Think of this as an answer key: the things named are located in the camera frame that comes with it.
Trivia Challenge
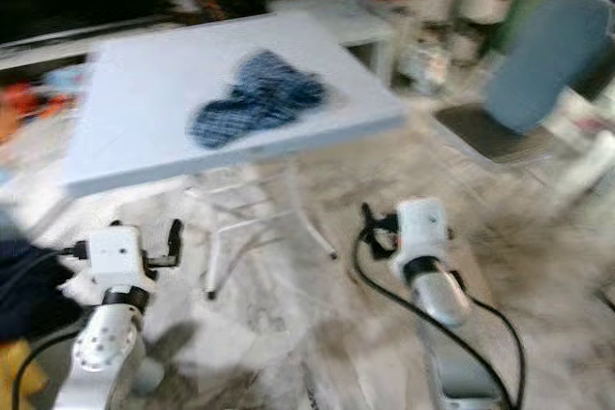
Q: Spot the dark navy garment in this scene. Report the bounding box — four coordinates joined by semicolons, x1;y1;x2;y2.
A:
0;237;70;344

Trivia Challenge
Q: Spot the blue plaid shirt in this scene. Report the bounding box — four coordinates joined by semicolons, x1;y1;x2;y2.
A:
190;50;332;152

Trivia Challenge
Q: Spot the white plastic folding table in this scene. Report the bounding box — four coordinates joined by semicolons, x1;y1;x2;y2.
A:
62;12;409;301

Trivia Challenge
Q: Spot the yellow bag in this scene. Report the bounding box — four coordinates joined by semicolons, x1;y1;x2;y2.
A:
0;338;39;410

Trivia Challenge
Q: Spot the grey chair with dark seat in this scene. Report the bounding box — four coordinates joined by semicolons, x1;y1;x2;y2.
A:
432;0;615;176

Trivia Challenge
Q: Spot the white low side table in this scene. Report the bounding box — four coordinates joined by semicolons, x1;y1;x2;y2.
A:
269;0;395;75

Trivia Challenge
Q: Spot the white storage shelf unit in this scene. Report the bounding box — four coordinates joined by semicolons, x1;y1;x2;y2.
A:
394;0;529;65

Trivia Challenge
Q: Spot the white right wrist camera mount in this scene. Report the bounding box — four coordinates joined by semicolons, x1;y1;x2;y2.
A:
396;199;451;262

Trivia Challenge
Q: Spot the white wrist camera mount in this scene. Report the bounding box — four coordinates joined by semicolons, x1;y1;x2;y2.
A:
86;226;152;294
396;199;451;262

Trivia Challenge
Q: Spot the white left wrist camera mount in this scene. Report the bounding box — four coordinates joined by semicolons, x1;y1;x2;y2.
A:
86;226;152;294

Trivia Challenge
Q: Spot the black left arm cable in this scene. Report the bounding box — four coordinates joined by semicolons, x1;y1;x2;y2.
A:
10;242;89;410

